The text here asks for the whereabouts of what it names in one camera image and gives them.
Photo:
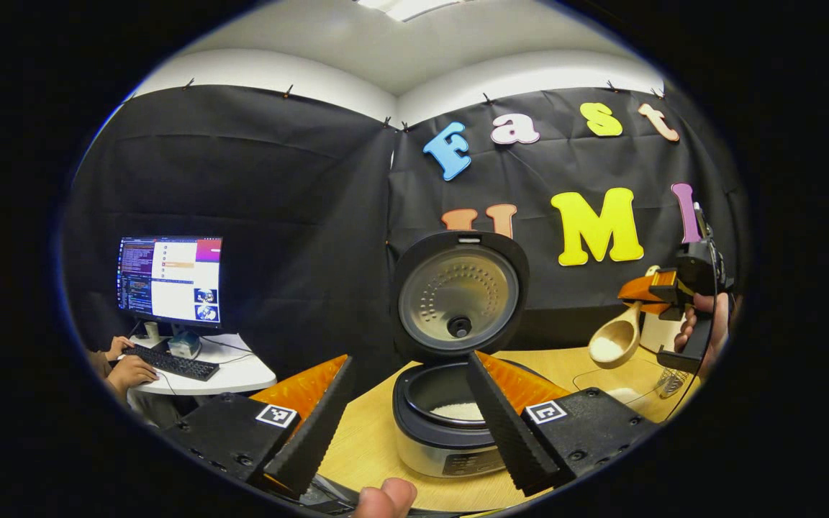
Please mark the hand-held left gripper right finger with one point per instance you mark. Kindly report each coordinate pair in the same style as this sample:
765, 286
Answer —
508, 432

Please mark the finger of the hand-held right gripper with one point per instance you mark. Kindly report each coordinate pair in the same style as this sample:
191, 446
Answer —
648, 291

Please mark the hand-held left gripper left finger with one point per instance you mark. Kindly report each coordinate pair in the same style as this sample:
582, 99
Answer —
314, 432

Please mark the wooden spoon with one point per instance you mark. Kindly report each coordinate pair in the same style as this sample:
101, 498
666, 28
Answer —
612, 345

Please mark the clear container of rice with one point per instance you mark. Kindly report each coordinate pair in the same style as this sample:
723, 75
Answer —
627, 394

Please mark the black and silver rice cooker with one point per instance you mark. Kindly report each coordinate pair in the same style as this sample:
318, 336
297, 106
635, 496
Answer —
458, 295

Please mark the white toaster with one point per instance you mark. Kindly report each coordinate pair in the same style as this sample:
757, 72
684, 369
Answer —
655, 334

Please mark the white side table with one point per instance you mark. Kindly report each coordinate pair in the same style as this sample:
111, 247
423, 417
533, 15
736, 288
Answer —
242, 374

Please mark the small teal box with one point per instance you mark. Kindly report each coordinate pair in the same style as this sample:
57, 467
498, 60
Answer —
184, 345

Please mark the black keyboard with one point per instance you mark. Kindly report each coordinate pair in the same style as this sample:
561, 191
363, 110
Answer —
173, 363

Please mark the computer monitor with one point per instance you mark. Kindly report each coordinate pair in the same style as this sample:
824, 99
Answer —
170, 280

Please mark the black backdrop cloth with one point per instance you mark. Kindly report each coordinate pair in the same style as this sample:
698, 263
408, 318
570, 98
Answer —
299, 216

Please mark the ceiling light panel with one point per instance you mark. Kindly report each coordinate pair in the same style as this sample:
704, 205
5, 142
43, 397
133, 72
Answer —
407, 7

